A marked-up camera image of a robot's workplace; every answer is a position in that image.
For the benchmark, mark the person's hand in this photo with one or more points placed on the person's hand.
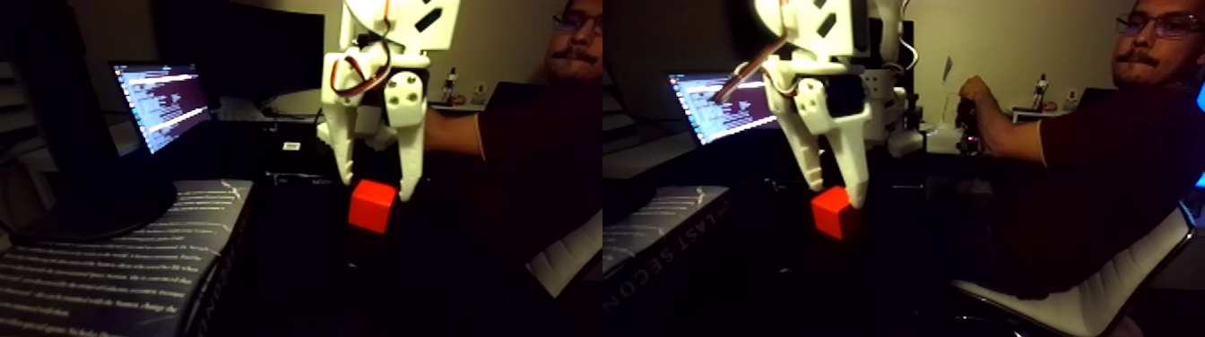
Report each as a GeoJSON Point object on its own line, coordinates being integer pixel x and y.
{"type": "Point", "coordinates": [979, 99]}

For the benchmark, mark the open laptop with lit screen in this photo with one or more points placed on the open laptop with lit screen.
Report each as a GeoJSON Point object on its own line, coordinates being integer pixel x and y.
{"type": "Point", "coordinates": [165, 103]}

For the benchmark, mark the black box with white lettering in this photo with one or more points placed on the black box with white lettering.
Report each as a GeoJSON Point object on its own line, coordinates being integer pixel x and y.
{"type": "Point", "coordinates": [301, 178]}

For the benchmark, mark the white office chair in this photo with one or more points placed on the white office chair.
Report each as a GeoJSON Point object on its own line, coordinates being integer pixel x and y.
{"type": "Point", "coordinates": [1083, 311]}

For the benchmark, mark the black flat monitor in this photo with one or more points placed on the black flat monitor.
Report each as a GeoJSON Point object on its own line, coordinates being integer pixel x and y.
{"type": "Point", "coordinates": [245, 47]}

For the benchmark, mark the red cube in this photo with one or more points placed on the red cube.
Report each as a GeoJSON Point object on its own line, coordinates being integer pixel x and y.
{"type": "Point", "coordinates": [372, 212]}

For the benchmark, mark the small figurine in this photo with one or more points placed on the small figurine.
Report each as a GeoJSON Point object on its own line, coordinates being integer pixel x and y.
{"type": "Point", "coordinates": [1040, 89]}

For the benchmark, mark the black book with white print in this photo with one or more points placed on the black book with white print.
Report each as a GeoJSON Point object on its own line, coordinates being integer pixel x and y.
{"type": "Point", "coordinates": [94, 273]}

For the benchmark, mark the person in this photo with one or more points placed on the person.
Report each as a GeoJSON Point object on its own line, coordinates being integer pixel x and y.
{"type": "Point", "coordinates": [1120, 160]}

